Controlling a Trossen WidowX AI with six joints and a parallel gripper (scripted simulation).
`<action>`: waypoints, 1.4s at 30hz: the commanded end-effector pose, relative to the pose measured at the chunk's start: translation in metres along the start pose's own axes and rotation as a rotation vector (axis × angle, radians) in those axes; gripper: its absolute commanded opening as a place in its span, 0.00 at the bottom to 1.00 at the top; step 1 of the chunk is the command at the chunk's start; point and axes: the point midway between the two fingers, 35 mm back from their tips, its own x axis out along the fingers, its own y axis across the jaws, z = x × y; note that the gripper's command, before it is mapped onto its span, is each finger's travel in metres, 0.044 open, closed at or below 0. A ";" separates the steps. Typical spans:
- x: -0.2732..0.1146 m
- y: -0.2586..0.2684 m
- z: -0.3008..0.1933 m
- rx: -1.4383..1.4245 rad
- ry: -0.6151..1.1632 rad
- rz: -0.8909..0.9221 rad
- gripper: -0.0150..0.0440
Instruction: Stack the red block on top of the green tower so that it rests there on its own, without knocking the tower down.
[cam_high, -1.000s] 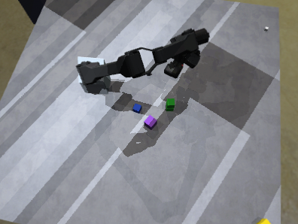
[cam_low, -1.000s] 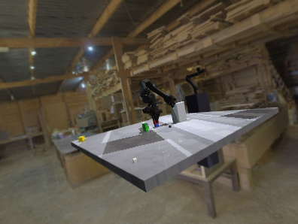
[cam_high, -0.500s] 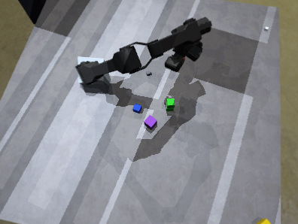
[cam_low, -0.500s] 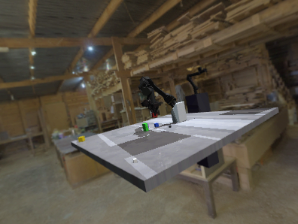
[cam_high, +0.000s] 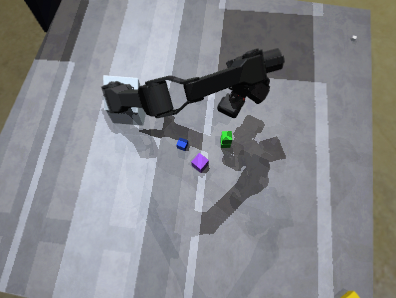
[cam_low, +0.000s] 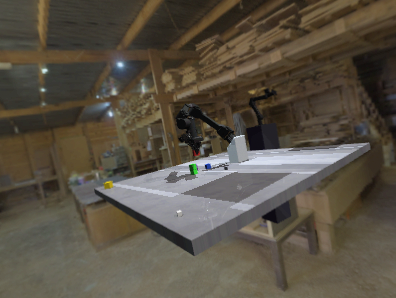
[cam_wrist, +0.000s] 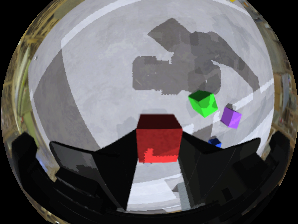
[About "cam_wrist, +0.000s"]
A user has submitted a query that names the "small blue block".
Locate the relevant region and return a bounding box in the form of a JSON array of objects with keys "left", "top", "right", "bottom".
[{"left": 209, "top": 137, "right": 222, "bottom": 148}]

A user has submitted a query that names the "red block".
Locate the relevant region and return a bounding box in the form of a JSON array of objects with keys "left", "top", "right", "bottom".
[{"left": 137, "top": 113, "right": 182, "bottom": 163}]

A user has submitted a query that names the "purple block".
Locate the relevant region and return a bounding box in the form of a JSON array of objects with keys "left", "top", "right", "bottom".
[{"left": 221, "top": 107, "right": 242, "bottom": 129}]

